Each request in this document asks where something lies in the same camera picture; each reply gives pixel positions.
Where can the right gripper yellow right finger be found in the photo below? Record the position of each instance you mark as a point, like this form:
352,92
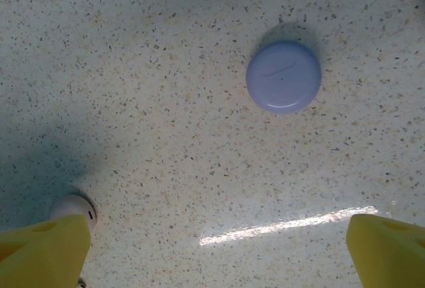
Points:
391,255

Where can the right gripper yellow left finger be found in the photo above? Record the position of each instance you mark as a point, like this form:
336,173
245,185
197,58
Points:
40,255

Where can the white earbud charging case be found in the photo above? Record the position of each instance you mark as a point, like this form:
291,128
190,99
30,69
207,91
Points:
71,205

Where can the purple round earbud case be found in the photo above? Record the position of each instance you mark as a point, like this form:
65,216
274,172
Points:
284,77

